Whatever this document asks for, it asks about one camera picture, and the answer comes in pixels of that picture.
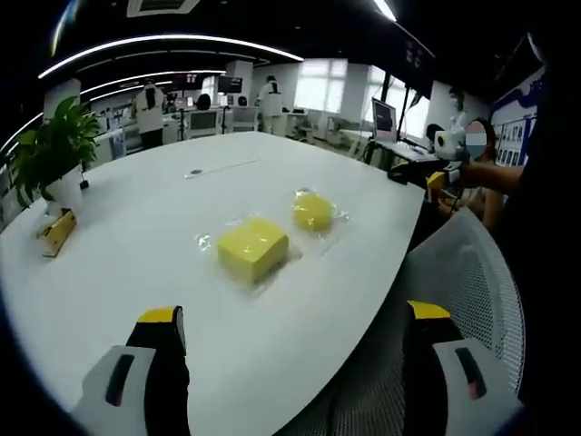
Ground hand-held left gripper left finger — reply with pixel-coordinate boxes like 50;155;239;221
74;304;192;436

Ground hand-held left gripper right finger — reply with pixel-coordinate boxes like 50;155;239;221
403;299;524;436

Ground round yellow silicone block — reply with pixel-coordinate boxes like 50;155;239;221
291;188;338;239

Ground square yellow silicone block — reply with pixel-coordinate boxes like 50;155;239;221
216;216;291;287

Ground computer monitor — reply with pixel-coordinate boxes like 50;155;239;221
370;96;401;143

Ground white mesh office chair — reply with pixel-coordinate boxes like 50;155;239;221
312;210;527;436

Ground person's dark clothed torso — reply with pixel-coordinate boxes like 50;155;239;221
498;26;581;412

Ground yellow cardboard box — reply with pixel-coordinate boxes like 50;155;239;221
35;208;78;259

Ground green potted plant white pot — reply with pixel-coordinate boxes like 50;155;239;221
9;96;103;215

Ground table cable slot cover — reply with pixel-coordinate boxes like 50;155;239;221
182;158;261;179

